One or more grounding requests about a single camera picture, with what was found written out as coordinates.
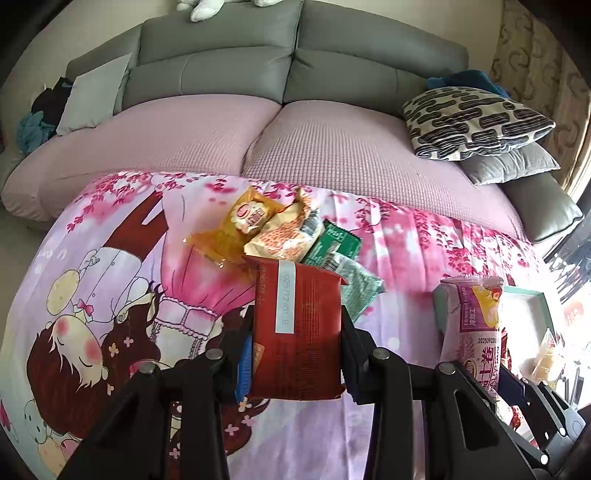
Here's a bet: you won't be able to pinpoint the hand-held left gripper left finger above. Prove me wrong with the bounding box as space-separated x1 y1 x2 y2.
55 305 257 480

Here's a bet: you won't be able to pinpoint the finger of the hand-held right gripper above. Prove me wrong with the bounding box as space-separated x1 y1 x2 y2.
499 367 587 439
505 427 552 468

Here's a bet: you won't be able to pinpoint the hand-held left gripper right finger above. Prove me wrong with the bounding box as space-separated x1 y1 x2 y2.
339 307 550 480

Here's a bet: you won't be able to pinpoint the clear-wrapped yellow bun packet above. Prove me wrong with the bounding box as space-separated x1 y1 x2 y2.
529 330 566 384

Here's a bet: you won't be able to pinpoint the red snack packet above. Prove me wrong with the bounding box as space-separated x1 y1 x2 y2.
242 256 349 402

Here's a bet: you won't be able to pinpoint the teal-rimmed white box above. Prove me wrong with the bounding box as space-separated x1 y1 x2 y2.
499 285 573 384

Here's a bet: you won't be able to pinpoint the pink snack packet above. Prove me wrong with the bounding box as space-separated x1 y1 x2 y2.
434 274 509 416

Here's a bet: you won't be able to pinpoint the light green snack packet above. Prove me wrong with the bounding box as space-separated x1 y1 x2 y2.
323 251 386 324

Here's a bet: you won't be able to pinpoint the dark green snack packet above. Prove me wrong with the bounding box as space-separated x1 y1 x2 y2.
302 220 363 273

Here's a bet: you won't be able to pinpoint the pink printed blanket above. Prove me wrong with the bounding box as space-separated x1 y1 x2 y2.
0 171 573 480

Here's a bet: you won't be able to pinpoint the beige orange-printed snack packet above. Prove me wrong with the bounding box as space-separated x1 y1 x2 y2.
244 187 324 264

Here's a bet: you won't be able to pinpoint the yellow snack packet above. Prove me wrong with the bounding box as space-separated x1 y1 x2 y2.
185 186 284 271

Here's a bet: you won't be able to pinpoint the grey-green leather cushion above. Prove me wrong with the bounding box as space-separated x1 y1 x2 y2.
501 178 585 244

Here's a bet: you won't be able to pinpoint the pink sofa cover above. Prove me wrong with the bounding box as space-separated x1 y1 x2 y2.
0 95 527 241

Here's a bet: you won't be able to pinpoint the grey fabric pillow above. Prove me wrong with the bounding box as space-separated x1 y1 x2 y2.
459 141 561 185

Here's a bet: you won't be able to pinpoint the black and white patterned pillow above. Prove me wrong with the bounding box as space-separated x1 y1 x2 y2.
402 86 556 161

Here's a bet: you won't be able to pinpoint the blue cloth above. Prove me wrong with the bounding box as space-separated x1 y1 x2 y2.
426 69 511 99

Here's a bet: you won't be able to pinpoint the grey-green sofa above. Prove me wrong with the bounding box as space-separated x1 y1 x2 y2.
0 0 585 245

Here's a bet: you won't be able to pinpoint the light grey pillow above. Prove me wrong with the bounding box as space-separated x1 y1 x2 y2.
55 52 134 137

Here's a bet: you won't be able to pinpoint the teal cloth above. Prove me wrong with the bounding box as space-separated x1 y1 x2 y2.
17 111 58 153

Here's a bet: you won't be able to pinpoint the dark clothes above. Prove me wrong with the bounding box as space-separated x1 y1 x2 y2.
31 78 75 125

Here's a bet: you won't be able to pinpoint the patterned beige curtain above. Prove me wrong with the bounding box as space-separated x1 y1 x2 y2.
489 0 591 185

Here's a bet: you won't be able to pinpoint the grey and white plush toy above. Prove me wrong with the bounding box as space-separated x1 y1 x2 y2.
177 0 282 23

